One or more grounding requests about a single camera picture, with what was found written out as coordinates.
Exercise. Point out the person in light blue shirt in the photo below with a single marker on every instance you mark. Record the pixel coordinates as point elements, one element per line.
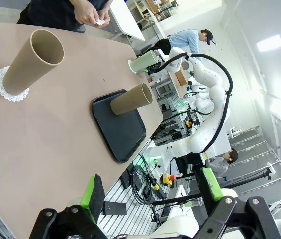
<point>182,39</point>

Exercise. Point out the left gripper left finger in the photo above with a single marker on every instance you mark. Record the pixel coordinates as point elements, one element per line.
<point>95,196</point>

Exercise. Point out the person's right forearm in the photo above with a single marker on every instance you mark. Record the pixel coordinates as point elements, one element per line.
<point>83,2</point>

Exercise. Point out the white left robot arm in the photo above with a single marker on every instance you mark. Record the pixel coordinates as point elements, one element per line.
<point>175,226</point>

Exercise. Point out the black plastic tray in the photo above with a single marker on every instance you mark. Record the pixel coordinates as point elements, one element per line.
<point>120,134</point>

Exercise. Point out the yellow emergency stop button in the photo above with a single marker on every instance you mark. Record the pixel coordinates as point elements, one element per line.
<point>166,179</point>

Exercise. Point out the person in dark T-shirt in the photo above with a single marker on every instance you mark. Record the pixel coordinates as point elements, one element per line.
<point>50,12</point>

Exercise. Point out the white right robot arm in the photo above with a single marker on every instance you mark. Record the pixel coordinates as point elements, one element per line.
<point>205,134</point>

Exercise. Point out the flat black box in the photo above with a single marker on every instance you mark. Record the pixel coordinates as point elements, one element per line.
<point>114,208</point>

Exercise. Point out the seated person in grey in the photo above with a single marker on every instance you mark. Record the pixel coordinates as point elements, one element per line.
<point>219,165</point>

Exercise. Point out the white table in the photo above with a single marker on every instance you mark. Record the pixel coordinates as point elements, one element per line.
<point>122,17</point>

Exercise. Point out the brown tall cup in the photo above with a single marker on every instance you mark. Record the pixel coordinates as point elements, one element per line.
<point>130,99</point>
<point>26,67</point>

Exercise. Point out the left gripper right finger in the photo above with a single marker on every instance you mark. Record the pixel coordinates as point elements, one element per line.
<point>210,184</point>

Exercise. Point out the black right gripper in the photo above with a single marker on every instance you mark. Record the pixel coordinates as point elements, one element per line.
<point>155,67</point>

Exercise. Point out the light green tall cup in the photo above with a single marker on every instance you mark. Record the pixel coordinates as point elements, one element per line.
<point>142,61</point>

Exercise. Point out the white scalloped paper coaster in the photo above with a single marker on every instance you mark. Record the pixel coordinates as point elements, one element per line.
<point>131,69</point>
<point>101,22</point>
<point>12,97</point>

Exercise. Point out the person's right hand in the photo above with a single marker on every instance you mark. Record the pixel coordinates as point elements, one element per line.
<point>88,13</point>

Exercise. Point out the person's left hand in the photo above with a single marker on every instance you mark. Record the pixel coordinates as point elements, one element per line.
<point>107,17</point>

